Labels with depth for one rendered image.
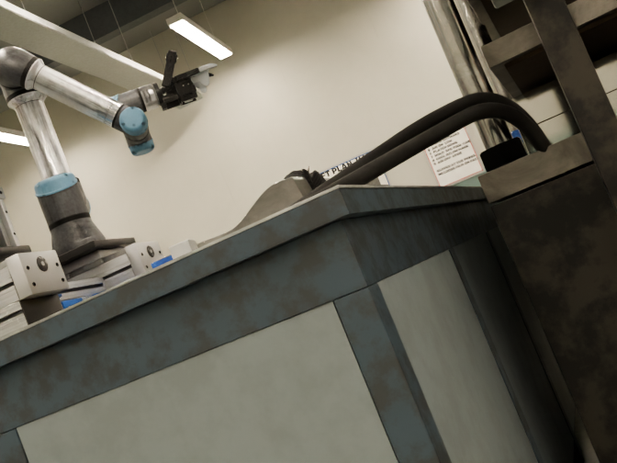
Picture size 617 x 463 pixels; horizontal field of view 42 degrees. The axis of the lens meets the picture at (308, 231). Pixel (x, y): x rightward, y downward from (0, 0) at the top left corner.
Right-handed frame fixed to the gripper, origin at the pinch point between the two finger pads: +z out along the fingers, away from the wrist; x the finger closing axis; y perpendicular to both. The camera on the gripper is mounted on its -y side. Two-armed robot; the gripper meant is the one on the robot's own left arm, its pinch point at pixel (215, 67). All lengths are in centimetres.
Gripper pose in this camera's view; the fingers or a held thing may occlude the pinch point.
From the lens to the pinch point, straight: 255.0
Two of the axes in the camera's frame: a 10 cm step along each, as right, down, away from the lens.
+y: 3.5, 9.3, 0.6
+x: 1.9, -0.1, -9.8
